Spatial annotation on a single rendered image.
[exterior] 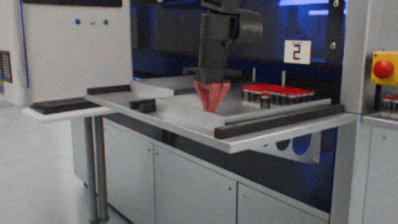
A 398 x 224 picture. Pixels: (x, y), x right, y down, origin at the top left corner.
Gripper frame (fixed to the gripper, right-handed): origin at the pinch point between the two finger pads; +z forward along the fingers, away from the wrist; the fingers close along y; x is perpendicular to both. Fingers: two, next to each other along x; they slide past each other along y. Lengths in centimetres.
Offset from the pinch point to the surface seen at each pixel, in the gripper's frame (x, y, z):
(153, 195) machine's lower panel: 86, 39, 55
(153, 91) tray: 39.0, 9.2, 0.3
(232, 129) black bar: -8.2, -0.8, 1.6
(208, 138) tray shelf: -4.8, -3.7, 3.8
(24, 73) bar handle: 81, -18, -1
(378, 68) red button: -17.4, 31.8, -11.1
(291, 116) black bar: -7.9, 16.3, 0.2
